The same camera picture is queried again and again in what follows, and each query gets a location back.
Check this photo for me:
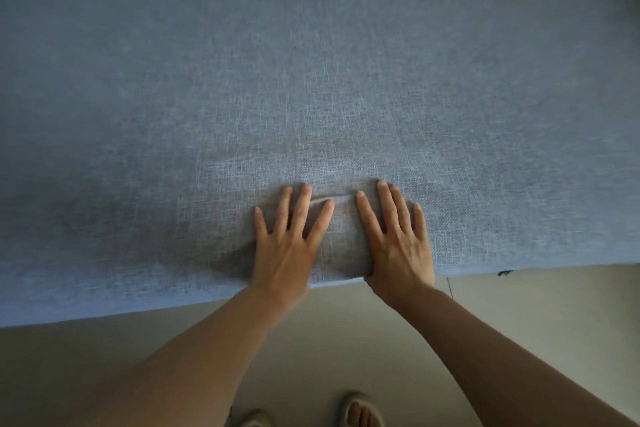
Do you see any white ruffled sandal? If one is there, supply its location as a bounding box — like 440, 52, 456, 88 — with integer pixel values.
341, 391, 385, 427
239, 410, 275, 427

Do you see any person's right hand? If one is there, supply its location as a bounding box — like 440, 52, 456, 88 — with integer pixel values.
355, 180, 437, 312

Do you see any long grey sofa cushion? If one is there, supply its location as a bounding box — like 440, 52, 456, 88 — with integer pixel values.
0, 0, 640, 328

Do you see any person's right forearm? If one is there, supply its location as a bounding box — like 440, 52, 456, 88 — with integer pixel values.
395, 284, 636, 427

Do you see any person's left hand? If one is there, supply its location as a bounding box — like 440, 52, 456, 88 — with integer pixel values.
248, 185, 335, 312

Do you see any person's left forearm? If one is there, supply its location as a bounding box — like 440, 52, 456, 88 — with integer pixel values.
75, 286, 293, 427

